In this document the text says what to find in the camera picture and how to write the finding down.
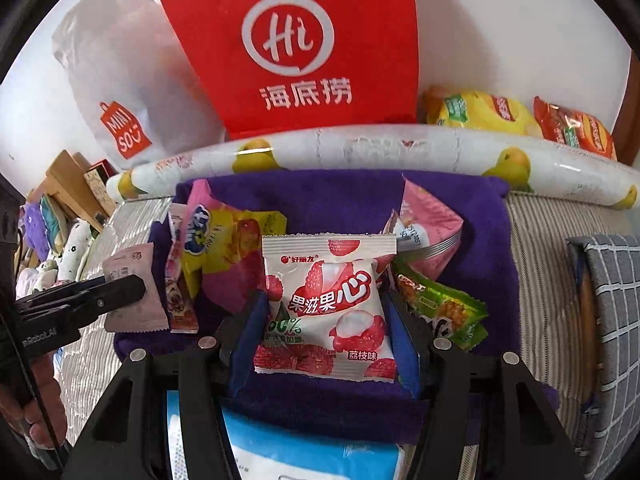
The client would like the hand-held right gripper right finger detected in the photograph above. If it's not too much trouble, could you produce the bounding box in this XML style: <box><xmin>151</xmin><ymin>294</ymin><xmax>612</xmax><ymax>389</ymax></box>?
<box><xmin>382</xmin><ymin>290</ymin><xmax>586</xmax><ymax>480</ymax></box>

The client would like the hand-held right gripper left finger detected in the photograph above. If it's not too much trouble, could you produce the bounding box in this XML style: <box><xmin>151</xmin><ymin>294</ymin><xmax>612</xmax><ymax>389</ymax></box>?
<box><xmin>75</xmin><ymin>290</ymin><xmax>271</xmax><ymax>480</ymax></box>

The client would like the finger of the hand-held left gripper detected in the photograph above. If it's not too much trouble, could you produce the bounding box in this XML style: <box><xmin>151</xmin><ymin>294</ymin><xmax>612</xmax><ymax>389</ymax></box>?
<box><xmin>17</xmin><ymin>274</ymin><xmax>147</xmax><ymax>333</ymax></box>
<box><xmin>15</xmin><ymin>276</ymin><xmax>108</xmax><ymax>307</ymax></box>

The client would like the pale pink small snack packet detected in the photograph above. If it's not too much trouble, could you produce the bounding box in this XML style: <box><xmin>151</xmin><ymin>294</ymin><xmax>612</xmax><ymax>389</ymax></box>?
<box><xmin>102</xmin><ymin>243</ymin><xmax>169</xmax><ymax>333</ymax></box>

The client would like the green snack packet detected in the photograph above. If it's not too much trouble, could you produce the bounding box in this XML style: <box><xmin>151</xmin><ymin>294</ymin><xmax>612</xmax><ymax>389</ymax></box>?
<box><xmin>392</xmin><ymin>257</ymin><xmax>489</xmax><ymax>352</ymax></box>

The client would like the white red fruit snack packet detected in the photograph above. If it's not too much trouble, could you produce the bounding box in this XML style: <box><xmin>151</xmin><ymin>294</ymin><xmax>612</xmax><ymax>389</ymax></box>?
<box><xmin>254</xmin><ymin>234</ymin><xmax>399</xmax><ymax>383</ymax></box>

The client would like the person's left hand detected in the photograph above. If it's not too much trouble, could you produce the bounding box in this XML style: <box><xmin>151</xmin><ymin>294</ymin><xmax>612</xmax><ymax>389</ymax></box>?
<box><xmin>0</xmin><ymin>352</ymin><xmax>68</xmax><ymax>451</ymax></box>

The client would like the white plush toy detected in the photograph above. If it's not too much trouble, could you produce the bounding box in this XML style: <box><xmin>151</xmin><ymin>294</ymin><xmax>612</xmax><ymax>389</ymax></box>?
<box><xmin>50</xmin><ymin>219</ymin><xmax>96</xmax><ymax>283</ymax></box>

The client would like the slim pink brown snack packet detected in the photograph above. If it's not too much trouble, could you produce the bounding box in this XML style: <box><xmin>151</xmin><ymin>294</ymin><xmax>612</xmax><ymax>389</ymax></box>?
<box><xmin>165</xmin><ymin>203</ymin><xmax>200</xmax><ymax>334</ymax></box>

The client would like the purple plush toy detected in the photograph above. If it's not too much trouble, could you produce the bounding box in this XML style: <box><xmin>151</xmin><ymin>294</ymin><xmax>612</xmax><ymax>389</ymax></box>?
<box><xmin>22</xmin><ymin>202</ymin><xmax>51</xmax><ymax>261</ymax></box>

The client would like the dark patterned box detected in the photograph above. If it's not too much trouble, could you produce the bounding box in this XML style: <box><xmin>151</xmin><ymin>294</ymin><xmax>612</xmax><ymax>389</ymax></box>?
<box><xmin>84</xmin><ymin>159</ymin><xmax>120</xmax><ymax>218</ymax></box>

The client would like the brown cardboard box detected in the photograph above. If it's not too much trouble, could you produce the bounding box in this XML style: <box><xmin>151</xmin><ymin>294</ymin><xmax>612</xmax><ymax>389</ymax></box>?
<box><xmin>27</xmin><ymin>150</ymin><xmax>108</xmax><ymax>233</ymax></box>

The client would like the yellow and pink snack packet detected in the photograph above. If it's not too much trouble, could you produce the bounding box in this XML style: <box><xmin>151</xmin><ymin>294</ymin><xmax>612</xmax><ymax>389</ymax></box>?
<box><xmin>181</xmin><ymin>179</ymin><xmax>287</xmax><ymax>316</ymax></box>

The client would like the blue and white box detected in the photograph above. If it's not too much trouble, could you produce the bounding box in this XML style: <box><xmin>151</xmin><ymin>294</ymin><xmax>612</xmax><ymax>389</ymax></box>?
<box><xmin>165</xmin><ymin>390</ymin><xmax>406</xmax><ymax>480</ymax></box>

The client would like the pink triangular snack packet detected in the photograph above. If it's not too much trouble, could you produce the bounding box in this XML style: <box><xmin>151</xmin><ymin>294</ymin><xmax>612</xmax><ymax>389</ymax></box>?
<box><xmin>382</xmin><ymin>174</ymin><xmax>465</xmax><ymax>281</ymax></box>

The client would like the purple towel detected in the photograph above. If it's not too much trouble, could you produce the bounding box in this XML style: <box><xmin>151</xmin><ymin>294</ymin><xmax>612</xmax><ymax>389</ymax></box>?
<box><xmin>114</xmin><ymin>172</ymin><xmax>558</xmax><ymax>445</ymax></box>

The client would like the lemon print white bolster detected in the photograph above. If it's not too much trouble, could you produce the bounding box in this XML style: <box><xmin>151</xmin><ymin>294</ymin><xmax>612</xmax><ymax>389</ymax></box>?
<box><xmin>106</xmin><ymin>125</ymin><xmax>640</xmax><ymax>211</ymax></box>

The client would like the grey checked cushion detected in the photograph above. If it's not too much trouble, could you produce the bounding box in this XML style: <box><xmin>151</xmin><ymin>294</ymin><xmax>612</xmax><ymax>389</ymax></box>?
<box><xmin>567</xmin><ymin>234</ymin><xmax>640</xmax><ymax>480</ymax></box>

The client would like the white plastic bag orange label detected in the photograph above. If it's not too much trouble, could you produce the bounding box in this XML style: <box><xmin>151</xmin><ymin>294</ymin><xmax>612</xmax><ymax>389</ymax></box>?
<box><xmin>51</xmin><ymin>0</ymin><xmax>226</xmax><ymax>171</ymax></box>

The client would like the red paper bag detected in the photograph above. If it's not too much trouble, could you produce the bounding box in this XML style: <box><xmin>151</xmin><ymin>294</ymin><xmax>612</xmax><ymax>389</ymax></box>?
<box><xmin>154</xmin><ymin>0</ymin><xmax>421</xmax><ymax>141</ymax></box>

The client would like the yellow snack bag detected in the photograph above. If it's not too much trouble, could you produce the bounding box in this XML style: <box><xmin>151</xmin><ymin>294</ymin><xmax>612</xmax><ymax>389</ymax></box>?
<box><xmin>424</xmin><ymin>86</ymin><xmax>543</xmax><ymax>137</ymax></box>

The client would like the orange snack bag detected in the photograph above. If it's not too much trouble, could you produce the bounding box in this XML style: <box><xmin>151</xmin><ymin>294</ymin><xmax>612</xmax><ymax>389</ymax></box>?
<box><xmin>532</xmin><ymin>96</ymin><xmax>618</xmax><ymax>161</ymax></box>

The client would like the brown wooden frame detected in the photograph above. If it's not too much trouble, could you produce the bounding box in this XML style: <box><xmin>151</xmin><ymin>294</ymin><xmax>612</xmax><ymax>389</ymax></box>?
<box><xmin>611</xmin><ymin>50</ymin><xmax>640</xmax><ymax>166</ymax></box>

